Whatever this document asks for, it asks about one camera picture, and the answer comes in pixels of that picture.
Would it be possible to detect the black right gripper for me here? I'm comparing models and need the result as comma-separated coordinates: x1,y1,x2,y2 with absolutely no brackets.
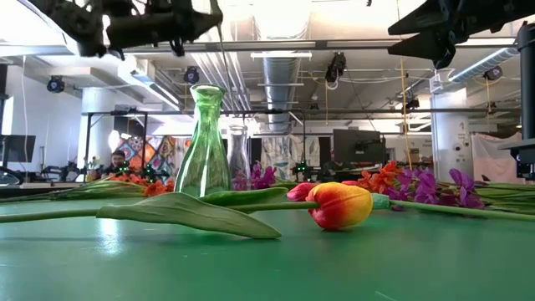
387,0,535,70

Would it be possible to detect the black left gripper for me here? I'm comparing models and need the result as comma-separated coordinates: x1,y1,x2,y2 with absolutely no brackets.
102,0,224,50

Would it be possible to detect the green ribbed glass vase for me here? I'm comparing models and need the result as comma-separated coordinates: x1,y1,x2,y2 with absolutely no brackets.
174,83,233,198

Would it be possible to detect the orange flower bunch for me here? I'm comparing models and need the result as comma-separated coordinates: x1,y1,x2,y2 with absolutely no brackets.
342,161,535,197
0,171,176,205

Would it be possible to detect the yellow and red tulip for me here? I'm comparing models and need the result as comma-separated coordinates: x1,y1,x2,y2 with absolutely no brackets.
0,181,375,240

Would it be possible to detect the pinkish red tulip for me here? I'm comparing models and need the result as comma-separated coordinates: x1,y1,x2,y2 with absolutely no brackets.
286,181,535,222

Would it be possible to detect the clear glass vase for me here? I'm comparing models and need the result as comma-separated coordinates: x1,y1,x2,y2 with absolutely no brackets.
227,124,252,191

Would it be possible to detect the white ceiling light bar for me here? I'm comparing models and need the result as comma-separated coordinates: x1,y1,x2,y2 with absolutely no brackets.
250,50,313,59

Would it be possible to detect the black background monitor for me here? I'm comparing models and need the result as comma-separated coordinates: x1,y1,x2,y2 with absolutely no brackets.
0,134,37,164
333,128,386,165

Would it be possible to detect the colourful patchwork quilt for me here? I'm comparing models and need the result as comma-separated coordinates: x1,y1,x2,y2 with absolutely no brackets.
115,135,187,173

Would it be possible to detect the pink cloth sheet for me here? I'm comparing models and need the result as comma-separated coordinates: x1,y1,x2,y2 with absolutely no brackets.
471,132,523,184

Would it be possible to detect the person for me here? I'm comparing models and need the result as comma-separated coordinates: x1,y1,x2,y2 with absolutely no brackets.
101,150,131,176

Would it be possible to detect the black ceiling cord reel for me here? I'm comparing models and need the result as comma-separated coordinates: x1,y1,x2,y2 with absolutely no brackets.
483,65,504,82
46,75,66,94
325,51,348,84
183,65,201,85

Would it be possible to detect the yellow hanging cable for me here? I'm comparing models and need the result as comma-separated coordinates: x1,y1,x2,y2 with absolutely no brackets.
399,58,413,169

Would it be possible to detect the black metal background frame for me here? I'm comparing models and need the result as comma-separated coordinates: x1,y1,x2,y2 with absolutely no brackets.
81,109,308,183

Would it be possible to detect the silver ventilation duct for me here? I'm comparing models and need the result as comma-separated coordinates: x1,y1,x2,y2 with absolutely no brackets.
261,56,303,135

